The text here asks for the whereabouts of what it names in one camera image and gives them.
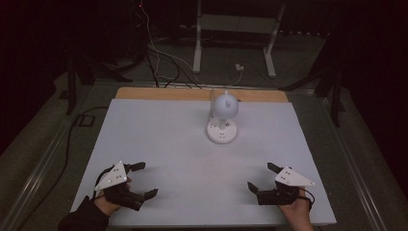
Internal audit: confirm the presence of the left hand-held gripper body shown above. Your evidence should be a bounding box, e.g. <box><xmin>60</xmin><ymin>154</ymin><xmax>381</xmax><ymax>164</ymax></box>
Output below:
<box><xmin>93</xmin><ymin>160</ymin><xmax>145</xmax><ymax>212</ymax></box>

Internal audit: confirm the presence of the white table mat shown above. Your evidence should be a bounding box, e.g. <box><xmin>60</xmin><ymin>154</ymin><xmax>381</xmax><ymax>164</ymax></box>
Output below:
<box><xmin>69</xmin><ymin>98</ymin><xmax>338</xmax><ymax>228</ymax></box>

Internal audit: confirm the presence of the black square floor bracket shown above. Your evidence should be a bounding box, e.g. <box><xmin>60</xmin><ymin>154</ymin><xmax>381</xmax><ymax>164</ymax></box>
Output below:
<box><xmin>76</xmin><ymin>114</ymin><xmax>96</xmax><ymax>127</ymax></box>

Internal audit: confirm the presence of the grey metal floor rail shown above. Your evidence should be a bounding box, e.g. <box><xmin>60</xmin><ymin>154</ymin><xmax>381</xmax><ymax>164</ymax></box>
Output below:
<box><xmin>316</xmin><ymin>92</ymin><xmax>391</xmax><ymax>231</ymax></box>
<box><xmin>0</xmin><ymin>84</ymin><xmax>97</xmax><ymax>231</ymax></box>

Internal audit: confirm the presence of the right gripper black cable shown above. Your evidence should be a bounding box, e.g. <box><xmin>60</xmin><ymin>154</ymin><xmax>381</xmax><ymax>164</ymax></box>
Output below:
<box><xmin>298</xmin><ymin>188</ymin><xmax>317</xmax><ymax>213</ymax></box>

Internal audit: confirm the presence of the black tripod stand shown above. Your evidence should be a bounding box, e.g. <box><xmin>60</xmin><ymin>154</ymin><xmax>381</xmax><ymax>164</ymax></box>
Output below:
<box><xmin>59</xmin><ymin>52</ymin><xmax>133</xmax><ymax>116</ymax></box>
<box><xmin>278</xmin><ymin>61</ymin><xmax>347</xmax><ymax>128</ymax></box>

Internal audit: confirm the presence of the white globe lamp round base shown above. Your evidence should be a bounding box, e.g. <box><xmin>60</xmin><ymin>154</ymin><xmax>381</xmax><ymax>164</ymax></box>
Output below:
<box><xmin>206</xmin><ymin>90</ymin><xmax>241</xmax><ymax>145</ymax></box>

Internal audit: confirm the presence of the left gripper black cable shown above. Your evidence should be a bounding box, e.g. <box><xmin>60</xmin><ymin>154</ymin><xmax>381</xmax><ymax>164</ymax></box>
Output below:
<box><xmin>91</xmin><ymin>165</ymin><xmax>115</xmax><ymax>200</ymax></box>

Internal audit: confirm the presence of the thin white cable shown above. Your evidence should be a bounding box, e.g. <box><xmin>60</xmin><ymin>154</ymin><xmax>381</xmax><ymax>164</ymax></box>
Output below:
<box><xmin>140</xmin><ymin>0</ymin><xmax>244</xmax><ymax>89</ymax></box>

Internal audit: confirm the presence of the person's left hand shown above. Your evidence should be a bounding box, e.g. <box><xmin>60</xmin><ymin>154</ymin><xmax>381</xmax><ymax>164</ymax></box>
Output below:
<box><xmin>94</xmin><ymin>192</ymin><xmax>122</xmax><ymax>217</ymax></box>

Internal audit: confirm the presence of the black floor cables bundle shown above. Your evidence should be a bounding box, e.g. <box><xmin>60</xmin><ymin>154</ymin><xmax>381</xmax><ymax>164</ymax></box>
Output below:
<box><xmin>144</xmin><ymin>44</ymin><xmax>202</xmax><ymax>90</ymax></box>

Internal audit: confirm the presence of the person's right hand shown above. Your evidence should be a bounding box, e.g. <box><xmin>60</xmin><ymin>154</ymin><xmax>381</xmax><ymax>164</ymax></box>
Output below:
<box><xmin>277</xmin><ymin>191</ymin><xmax>315</xmax><ymax>226</ymax></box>

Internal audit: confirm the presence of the long black floor cable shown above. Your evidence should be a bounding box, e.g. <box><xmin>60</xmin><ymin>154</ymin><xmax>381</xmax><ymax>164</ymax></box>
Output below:
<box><xmin>17</xmin><ymin>106</ymin><xmax>110</xmax><ymax>231</ymax></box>

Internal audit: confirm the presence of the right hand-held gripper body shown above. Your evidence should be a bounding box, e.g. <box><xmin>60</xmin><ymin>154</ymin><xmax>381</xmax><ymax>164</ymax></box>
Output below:
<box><xmin>256</xmin><ymin>166</ymin><xmax>317</xmax><ymax>207</ymax></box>

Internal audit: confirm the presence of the white metal stand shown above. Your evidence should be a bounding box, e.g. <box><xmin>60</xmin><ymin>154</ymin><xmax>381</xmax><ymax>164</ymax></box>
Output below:
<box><xmin>192</xmin><ymin>0</ymin><xmax>287</xmax><ymax>79</ymax></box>

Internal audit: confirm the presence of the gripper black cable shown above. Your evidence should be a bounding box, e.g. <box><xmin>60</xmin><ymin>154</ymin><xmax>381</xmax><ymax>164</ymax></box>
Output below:
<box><xmin>91</xmin><ymin>165</ymin><xmax>115</xmax><ymax>200</ymax></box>
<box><xmin>298</xmin><ymin>188</ymin><xmax>317</xmax><ymax>213</ymax></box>

